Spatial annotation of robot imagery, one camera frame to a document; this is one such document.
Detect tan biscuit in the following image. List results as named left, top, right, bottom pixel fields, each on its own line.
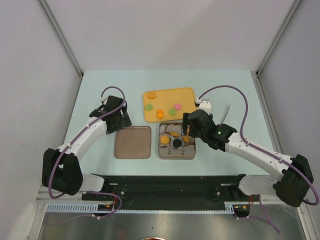
left=183, top=135, right=190, bottom=143
left=170, top=131, right=180, bottom=138
left=185, top=125, right=190, bottom=136
left=159, top=135, right=170, bottom=145
left=147, top=91, right=157, bottom=99

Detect black sandwich cookie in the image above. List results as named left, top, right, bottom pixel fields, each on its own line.
left=172, top=139, right=182, bottom=148

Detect gold tin lid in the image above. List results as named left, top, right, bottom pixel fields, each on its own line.
left=114, top=126, right=152, bottom=160

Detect metal tongs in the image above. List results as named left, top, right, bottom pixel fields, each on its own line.
left=220, top=104, right=231, bottom=124

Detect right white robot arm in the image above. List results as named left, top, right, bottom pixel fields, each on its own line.
left=182, top=109, right=314, bottom=207

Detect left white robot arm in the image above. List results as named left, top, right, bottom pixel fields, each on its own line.
left=41, top=95, right=132, bottom=200

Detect pink sandwich cookie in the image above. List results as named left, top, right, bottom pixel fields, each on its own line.
left=173, top=103, right=182, bottom=111

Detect green cookie centre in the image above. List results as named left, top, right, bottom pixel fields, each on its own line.
left=168, top=108, right=177, bottom=116

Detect green cookie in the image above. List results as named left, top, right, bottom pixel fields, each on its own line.
left=144, top=103, right=153, bottom=111
left=168, top=108, right=177, bottom=116

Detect yellow plastic tray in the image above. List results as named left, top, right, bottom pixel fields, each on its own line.
left=142, top=87, right=197, bottom=123

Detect orange fish cookie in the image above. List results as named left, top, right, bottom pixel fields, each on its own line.
left=156, top=109, right=164, bottom=119

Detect gold cookie tin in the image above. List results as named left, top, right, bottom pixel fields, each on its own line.
left=158, top=122, right=197, bottom=160

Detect green cookie left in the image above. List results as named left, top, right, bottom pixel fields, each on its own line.
left=144, top=103, right=153, bottom=111

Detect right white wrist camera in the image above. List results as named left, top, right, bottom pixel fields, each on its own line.
left=194, top=98, right=212, bottom=114

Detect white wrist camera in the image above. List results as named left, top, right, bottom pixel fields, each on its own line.
left=99, top=96, right=108, bottom=104
left=194, top=98, right=212, bottom=114

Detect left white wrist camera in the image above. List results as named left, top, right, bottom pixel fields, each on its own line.
left=99, top=96, right=108, bottom=104

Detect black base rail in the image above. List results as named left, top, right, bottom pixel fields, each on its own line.
left=81, top=174, right=258, bottom=211

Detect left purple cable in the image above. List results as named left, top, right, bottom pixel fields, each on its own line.
left=48, top=86, right=126, bottom=200

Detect purple cable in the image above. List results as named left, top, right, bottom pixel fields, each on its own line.
left=48, top=86, right=126, bottom=200
left=196, top=84, right=320, bottom=235

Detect white cable duct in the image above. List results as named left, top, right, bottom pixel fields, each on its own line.
left=46, top=202, right=114, bottom=214

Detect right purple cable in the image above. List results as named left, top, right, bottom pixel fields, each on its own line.
left=196, top=84, right=320, bottom=235

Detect left aluminium frame post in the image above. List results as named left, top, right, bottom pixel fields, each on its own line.
left=36, top=0, right=84, bottom=79

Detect aluminium frame post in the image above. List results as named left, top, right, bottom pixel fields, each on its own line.
left=36, top=0, right=84, bottom=79
left=255, top=0, right=304, bottom=78

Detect right aluminium frame post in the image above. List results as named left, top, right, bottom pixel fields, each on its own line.
left=255, top=0, right=304, bottom=78

